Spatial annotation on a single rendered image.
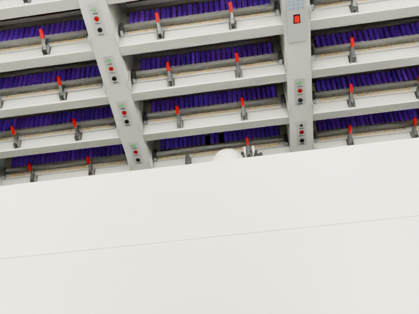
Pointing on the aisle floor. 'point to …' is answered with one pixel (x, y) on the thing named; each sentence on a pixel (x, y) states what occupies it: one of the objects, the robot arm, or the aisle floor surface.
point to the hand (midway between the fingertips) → (249, 152)
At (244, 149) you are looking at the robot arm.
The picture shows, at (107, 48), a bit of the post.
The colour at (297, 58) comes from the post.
